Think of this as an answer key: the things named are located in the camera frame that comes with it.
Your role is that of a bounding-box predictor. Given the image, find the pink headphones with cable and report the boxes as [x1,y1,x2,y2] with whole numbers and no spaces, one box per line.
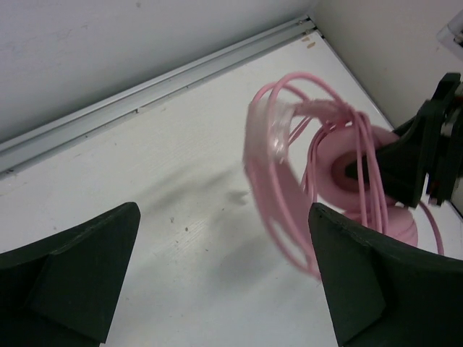
[241,72,446,281]

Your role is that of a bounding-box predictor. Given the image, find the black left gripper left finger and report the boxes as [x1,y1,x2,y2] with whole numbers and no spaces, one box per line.
[1,202,141,346]

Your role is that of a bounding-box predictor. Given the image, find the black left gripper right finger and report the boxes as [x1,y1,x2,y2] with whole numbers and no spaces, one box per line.
[308,203,462,346]

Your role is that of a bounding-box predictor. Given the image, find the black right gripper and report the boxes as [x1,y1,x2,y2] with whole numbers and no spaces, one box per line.
[375,72,462,208]

